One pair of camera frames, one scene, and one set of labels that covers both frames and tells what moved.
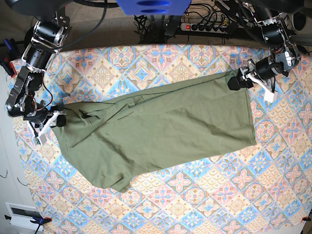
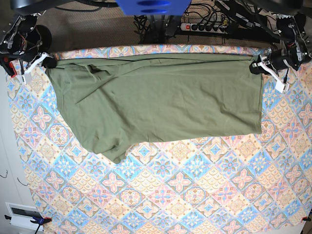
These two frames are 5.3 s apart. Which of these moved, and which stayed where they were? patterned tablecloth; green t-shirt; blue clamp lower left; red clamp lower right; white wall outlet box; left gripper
Moved: left gripper; green t-shirt
Stayed: red clamp lower right; white wall outlet box; patterned tablecloth; blue clamp lower left
